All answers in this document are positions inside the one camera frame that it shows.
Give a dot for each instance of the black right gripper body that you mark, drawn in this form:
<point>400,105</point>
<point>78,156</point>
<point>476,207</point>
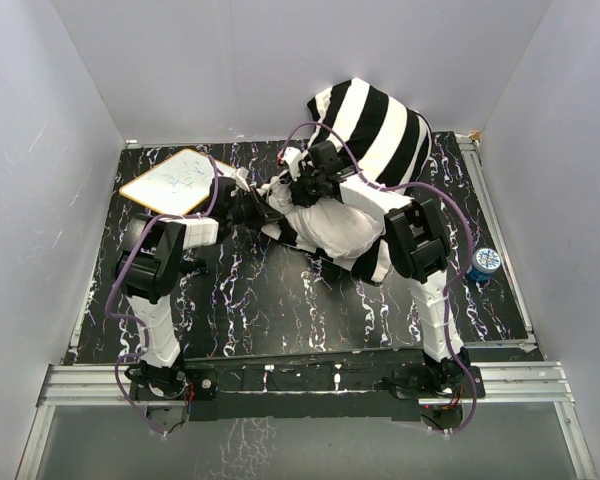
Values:
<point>308,184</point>

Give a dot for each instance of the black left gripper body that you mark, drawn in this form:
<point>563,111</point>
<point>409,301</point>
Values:
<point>248,210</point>

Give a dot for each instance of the white pillow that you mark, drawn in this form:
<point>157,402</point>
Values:
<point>341,232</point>

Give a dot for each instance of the black white striped pillowcase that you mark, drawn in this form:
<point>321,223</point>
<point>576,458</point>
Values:
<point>390,142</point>

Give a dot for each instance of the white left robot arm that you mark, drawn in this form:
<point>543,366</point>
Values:
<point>151,263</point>

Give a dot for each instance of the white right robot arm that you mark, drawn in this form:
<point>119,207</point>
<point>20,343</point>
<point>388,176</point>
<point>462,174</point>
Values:
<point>417,243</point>

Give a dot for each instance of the yellow framed whiteboard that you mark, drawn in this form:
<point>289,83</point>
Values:
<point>176,186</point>

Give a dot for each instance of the blue white tape roll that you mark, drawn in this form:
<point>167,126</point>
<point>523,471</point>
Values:
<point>484,265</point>

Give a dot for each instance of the aluminium table frame rail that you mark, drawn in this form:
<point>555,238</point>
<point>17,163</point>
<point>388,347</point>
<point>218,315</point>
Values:
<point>332,416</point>

